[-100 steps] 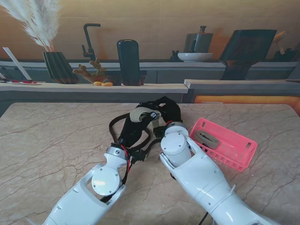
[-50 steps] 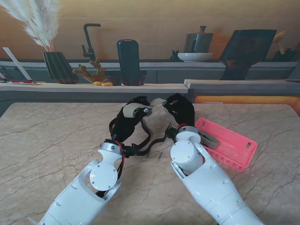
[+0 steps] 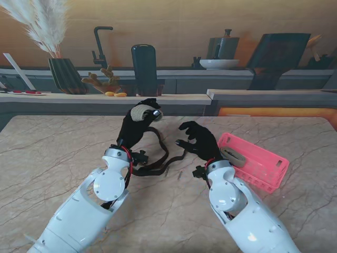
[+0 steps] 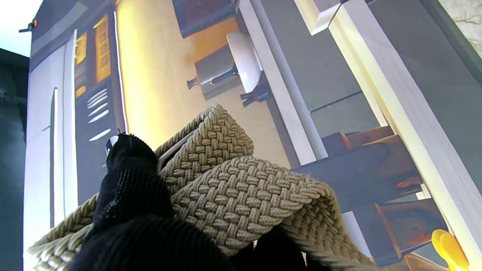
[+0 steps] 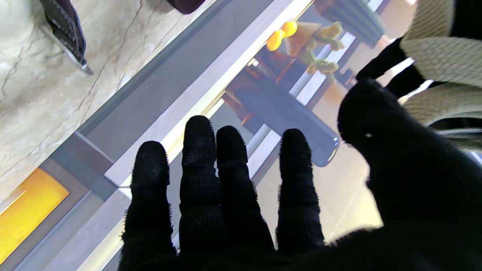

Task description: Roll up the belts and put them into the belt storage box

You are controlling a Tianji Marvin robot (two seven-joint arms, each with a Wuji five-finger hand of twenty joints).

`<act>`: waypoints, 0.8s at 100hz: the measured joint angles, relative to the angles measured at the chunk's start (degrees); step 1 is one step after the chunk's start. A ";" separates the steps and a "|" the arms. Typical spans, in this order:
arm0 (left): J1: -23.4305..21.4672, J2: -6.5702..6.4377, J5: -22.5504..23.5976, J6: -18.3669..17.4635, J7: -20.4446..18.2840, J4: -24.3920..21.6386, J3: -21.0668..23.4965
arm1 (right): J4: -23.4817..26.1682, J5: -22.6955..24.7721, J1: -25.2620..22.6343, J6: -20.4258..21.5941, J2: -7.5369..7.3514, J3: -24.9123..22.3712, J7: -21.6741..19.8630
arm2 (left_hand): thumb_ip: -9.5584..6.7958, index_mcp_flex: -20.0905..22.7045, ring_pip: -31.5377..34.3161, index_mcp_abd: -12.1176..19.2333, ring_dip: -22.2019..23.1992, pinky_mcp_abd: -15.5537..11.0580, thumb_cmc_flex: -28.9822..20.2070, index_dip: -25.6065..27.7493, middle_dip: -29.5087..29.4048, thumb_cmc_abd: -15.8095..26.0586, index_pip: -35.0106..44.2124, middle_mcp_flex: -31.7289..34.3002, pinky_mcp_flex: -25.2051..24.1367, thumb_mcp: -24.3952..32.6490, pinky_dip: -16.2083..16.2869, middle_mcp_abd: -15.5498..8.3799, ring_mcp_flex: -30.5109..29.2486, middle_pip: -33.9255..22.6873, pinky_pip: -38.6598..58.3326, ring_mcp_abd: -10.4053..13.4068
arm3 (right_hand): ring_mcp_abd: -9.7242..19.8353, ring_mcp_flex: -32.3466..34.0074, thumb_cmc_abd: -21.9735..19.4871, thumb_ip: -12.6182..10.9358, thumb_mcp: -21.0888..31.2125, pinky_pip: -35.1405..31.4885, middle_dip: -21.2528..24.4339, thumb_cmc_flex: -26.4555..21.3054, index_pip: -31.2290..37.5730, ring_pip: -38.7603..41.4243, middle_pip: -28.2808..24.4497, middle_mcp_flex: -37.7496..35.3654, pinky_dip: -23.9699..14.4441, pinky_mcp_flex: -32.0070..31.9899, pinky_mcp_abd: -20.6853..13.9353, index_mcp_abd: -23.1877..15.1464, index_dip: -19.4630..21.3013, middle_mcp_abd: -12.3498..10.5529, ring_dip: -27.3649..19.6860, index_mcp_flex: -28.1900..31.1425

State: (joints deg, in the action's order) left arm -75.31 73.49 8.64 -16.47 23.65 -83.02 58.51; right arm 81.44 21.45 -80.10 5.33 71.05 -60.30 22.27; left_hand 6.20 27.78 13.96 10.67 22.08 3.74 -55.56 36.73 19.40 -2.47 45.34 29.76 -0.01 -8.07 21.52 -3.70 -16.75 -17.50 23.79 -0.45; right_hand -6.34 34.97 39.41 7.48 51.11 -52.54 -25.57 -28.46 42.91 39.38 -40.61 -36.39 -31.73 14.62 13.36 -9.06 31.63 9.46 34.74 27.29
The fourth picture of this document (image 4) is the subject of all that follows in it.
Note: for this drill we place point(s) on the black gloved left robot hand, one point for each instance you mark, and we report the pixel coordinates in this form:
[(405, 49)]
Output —
[(131, 210)]

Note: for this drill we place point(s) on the beige woven belt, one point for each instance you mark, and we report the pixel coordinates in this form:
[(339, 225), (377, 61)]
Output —
[(233, 195)]

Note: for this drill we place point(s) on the dark lidded pot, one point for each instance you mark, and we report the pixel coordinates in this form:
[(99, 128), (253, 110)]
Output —
[(214, 71)]

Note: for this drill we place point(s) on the small black ornament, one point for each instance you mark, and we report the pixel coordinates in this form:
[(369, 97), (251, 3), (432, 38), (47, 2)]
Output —
[(258, 98)]

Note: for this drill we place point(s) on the white speckled bowl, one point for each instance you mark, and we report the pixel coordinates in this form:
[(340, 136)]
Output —
[(244, 60)]

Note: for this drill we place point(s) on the dark range hood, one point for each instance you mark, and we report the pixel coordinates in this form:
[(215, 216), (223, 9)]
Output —
[(203, 15)]

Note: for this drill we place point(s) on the black light stand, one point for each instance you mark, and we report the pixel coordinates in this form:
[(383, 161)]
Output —
[(30, 25)]

